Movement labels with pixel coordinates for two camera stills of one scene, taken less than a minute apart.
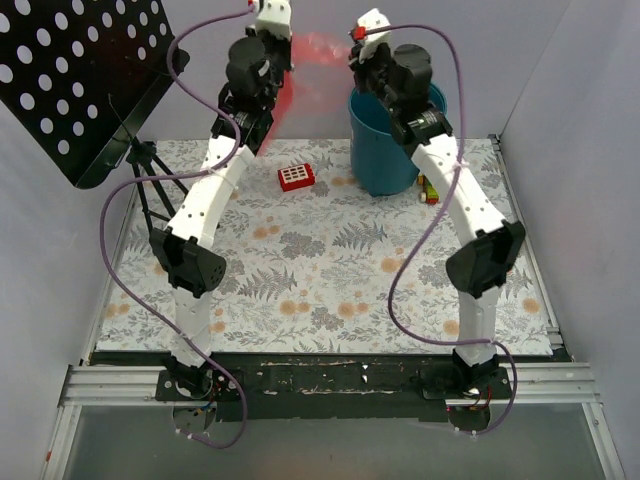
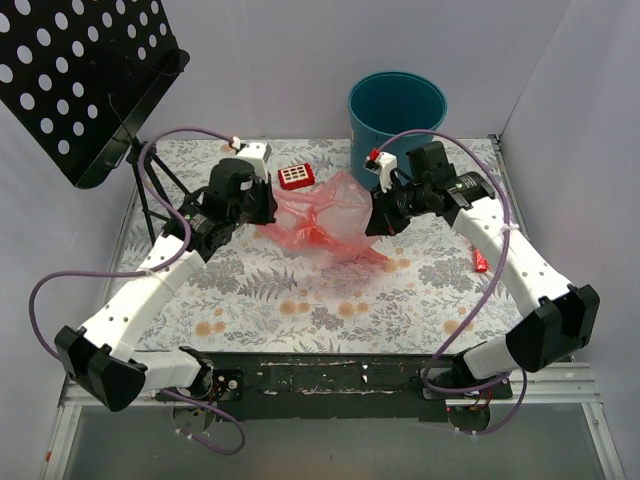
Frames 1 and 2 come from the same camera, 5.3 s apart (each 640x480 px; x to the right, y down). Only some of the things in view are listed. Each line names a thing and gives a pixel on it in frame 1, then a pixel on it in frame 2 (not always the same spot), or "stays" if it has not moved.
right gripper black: (364, 65) → (379, 214)
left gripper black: (279, 45) → (267, 205)
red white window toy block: (296, 177) stays
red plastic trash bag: (319, 67) → (329, 220)
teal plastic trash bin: (379, 164) stays
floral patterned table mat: (311, 265) stays
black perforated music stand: (81, 75) stays
